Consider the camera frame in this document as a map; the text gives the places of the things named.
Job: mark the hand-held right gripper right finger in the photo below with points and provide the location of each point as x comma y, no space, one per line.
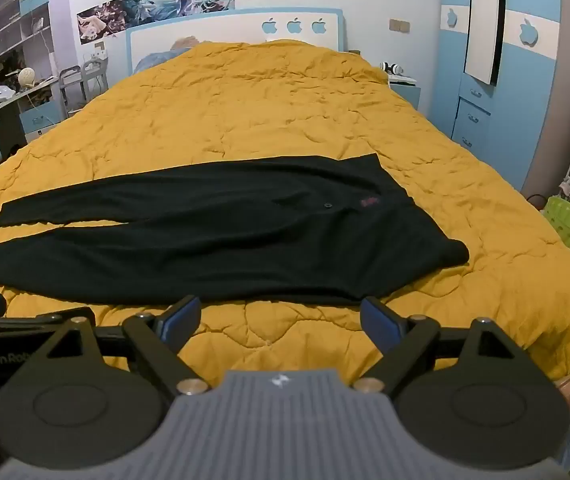
376,318

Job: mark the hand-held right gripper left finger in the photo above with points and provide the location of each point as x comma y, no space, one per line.
181,316

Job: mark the black pants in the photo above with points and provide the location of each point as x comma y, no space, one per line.
225,240

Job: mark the blue desk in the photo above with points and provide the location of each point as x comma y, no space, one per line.
40,115

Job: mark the white plastic bag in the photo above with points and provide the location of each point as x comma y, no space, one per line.
1,97

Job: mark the green plastic basket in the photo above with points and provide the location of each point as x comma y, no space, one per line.
567,225

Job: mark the blue nightstand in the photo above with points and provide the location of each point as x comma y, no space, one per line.
407,96

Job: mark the mustard yellow quilt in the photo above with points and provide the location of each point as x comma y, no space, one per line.
275,110

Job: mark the round white lamp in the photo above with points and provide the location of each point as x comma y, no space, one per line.
26,77

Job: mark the grey metal chair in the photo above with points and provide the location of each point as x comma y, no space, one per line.
82,82

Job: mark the blue white wardrobe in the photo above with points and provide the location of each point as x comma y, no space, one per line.
530,110

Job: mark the blue pillow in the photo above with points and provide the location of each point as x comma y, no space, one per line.
157,57

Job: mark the white blue bed headboard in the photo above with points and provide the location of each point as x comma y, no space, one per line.
245,25

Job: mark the white wall socket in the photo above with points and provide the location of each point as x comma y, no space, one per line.
98,51

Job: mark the brown wall switch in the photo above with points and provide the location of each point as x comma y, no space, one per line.
399,24

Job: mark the tall wall mirror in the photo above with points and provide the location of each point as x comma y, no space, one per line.
482,20

